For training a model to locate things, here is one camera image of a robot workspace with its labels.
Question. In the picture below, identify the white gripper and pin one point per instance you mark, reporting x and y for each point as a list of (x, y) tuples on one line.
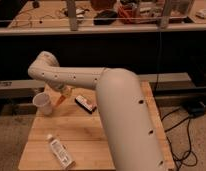
[(59, 87)]

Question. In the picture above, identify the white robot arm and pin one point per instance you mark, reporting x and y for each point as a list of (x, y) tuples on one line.
[(121, 104)]

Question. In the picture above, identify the black rectangular box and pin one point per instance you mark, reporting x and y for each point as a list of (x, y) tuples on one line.
[(86, 104)]

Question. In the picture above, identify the clear plastic bottle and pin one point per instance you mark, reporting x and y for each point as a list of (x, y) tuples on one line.
[(61, 153)]

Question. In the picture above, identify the background wooden workbench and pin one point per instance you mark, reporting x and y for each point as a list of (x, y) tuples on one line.
[(45, 17)]

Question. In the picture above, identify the black object on workbench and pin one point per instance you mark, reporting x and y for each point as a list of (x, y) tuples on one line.
[(105, 17)]

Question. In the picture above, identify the black power adapter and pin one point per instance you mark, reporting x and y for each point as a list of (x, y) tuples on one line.
[(195, 108)]

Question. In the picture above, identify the left metal post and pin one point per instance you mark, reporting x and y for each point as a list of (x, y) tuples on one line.
[(71, 7)]

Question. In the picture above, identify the metal post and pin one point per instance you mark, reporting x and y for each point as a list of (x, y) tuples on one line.
[(165, 15), (71, 7)]

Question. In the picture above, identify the right metal post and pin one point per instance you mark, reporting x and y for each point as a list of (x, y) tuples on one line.
[(165, 15)]

